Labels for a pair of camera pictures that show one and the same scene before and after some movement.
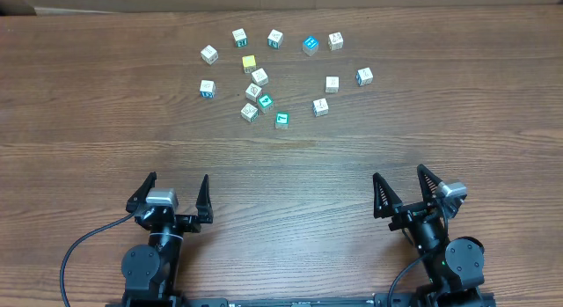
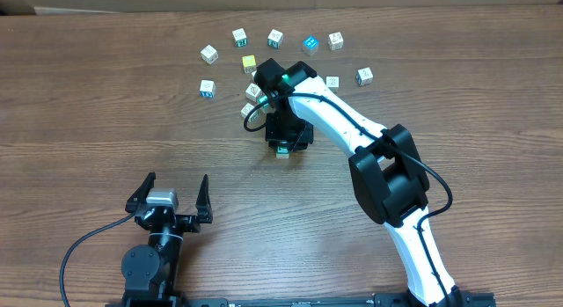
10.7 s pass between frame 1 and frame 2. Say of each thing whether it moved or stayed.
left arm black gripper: stayed
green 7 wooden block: moved
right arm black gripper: moved
